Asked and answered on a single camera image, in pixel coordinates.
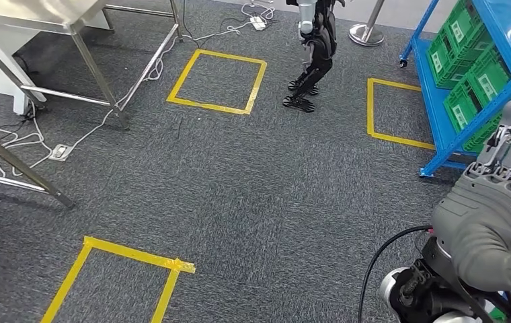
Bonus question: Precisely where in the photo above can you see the black tripod legs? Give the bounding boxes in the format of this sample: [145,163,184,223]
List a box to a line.
[282,0,341,113]

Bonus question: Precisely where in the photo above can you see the white floor socket box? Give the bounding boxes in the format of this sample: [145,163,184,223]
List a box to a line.
[49,143,73,162]

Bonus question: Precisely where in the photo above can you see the chrome stand base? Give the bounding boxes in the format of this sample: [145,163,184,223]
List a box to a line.
[348,0,387,48]

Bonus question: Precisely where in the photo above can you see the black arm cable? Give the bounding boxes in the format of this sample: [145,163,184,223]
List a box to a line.
[356,225,434,323]

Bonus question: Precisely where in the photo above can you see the yellow floor tape strip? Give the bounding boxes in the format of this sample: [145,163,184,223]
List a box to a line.
[366,77,437,151]

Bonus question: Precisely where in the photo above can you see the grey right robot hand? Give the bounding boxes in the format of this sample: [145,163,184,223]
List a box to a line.
[431,100,511,293]

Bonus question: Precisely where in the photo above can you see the white floor cable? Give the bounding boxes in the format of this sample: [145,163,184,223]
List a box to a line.
[66,33,183,155]
[184,0,278,43]
[0,101,56,235]

